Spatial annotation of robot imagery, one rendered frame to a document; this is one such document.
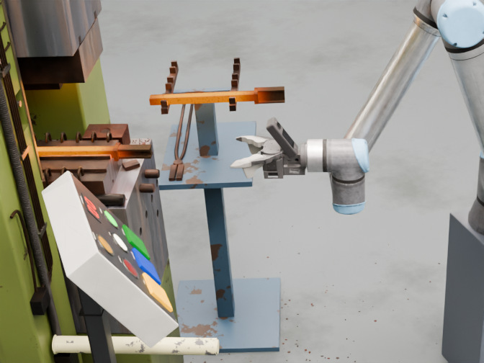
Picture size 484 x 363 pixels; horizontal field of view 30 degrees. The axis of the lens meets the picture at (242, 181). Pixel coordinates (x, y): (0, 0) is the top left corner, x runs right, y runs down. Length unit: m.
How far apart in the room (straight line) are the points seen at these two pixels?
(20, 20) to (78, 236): 0.60
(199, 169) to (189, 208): 1.13
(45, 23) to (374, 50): 3.46
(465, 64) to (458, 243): 0.77
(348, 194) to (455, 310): 0.76
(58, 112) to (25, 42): 0.58
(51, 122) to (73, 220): 0.92
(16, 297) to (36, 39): 0.64
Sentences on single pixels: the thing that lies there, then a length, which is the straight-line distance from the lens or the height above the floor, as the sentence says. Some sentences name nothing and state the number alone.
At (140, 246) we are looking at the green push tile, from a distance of 2.12.
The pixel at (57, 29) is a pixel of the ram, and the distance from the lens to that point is 2.21.
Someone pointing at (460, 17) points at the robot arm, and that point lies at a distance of 2.26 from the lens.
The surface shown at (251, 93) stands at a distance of 2.77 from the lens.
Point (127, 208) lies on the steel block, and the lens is 2.45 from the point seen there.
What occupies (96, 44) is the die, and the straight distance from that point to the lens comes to 2.41.
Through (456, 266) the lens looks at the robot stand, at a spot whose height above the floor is 0.42.
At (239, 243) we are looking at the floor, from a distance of 3.80.
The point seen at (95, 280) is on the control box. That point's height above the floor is 1.13.
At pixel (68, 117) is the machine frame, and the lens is 2.78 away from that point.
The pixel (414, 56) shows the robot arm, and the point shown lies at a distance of 2.45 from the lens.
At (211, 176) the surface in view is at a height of 0.72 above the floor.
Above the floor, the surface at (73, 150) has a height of 1.01.
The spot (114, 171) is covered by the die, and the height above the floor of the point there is 0.94.
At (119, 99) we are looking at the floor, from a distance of 5.09.
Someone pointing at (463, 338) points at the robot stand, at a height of 0.18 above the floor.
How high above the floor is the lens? 2.23
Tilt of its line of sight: 32 degrees down
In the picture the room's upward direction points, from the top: 5 degrees counter-clockwise
